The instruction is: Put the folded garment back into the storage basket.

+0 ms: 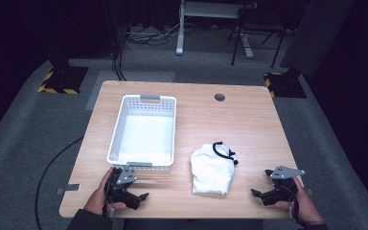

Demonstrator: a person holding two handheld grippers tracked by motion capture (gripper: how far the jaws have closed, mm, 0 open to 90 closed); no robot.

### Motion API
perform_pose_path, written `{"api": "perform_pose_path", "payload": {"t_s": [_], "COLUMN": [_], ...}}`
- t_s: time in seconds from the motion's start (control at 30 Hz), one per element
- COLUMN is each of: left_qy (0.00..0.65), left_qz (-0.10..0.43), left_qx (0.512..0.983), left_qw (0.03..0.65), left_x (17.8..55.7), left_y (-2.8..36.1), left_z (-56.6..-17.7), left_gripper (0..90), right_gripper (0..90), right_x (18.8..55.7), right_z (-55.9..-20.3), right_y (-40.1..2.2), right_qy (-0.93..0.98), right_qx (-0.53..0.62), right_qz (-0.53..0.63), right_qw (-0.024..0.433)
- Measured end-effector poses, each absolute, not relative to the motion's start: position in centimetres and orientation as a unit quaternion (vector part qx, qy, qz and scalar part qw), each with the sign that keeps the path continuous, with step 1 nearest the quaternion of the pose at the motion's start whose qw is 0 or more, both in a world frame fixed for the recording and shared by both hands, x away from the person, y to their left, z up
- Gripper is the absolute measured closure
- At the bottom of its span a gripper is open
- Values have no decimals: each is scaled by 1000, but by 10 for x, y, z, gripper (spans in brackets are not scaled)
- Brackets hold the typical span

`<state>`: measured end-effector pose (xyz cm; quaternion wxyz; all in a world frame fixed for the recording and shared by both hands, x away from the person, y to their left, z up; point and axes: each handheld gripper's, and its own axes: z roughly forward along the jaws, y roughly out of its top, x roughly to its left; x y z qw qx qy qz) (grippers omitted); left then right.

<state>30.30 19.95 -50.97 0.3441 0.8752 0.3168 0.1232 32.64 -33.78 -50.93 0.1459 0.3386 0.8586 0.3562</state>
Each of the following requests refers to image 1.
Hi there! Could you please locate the black folding stand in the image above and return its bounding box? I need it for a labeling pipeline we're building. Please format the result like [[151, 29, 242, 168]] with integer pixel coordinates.
[[225, 6, 288, 69]]

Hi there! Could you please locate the person's right hand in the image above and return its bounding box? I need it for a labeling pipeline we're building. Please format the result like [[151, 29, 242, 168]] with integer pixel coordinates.
[[274, 176, 326, 227]]

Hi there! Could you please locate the black yellow striped stand base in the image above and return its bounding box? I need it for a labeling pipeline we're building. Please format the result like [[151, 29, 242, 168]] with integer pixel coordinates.
[[36, 65, 90, 96], [264, 70, 308, 100]]

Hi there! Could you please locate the bundle of floor cables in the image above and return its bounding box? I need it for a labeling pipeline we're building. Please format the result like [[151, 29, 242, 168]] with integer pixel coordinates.
[[121, 22, 180, 47]]

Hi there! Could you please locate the black floor cable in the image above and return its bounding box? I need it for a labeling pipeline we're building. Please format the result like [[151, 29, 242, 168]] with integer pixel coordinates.
[[34, 136, 86, 230]]

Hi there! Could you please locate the white drawstring cloth bag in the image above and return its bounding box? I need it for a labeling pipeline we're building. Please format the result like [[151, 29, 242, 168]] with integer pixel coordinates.
[[189, 141, 240, 196]]

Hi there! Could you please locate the white plastic basket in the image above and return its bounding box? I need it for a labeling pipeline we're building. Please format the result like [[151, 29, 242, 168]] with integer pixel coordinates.
[[106, 94, 177, 173]]

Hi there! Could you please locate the black stand pole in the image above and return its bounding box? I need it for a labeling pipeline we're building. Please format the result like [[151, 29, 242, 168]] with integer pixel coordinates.
[[101, 0, 128, 82]]

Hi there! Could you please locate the grey curtain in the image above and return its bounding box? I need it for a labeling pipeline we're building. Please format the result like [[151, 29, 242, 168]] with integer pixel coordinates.
[[279, 0, 357, 79]]

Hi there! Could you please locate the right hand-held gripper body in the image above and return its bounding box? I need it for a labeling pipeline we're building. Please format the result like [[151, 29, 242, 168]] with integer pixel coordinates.
[[261, 165, 307, 207]]

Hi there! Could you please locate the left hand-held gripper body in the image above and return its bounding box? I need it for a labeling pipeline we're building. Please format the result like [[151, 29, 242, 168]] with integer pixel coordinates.
[[104, 165, 142, 211]]

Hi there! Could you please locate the white desk frame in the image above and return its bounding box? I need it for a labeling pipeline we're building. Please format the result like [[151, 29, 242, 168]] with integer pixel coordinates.
[[174, 0, 257, 60]]

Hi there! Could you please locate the person's left hand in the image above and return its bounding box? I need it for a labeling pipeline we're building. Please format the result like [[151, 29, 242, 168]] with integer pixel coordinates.
[[83, 167, 127, 217]]

